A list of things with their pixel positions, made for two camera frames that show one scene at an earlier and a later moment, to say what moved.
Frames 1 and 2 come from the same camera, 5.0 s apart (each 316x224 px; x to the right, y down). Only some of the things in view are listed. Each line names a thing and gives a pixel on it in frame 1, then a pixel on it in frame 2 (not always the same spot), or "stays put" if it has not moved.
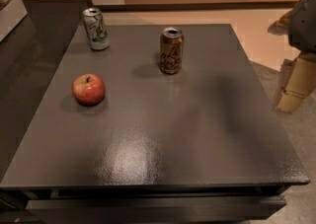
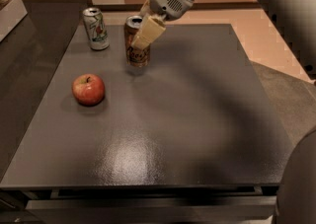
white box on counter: x=11 y=15 stays put
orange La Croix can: x=171 y=50 to x=135 y=57
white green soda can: x=96 y=31 stays put
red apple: x=88 y=89 stays put
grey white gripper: x=304 y=26 to x=165 y=0
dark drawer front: x=156 y=209 stays put
